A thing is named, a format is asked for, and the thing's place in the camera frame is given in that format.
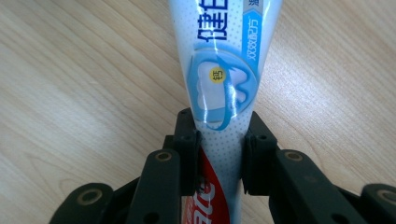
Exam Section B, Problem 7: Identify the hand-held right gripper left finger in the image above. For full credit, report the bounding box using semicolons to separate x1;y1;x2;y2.
127;106;202;224

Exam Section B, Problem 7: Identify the white blue toothpaste tube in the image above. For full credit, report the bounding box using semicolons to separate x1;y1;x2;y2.
167;0;284;224

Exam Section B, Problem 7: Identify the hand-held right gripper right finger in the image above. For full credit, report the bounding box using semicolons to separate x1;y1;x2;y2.
241;111;368;224

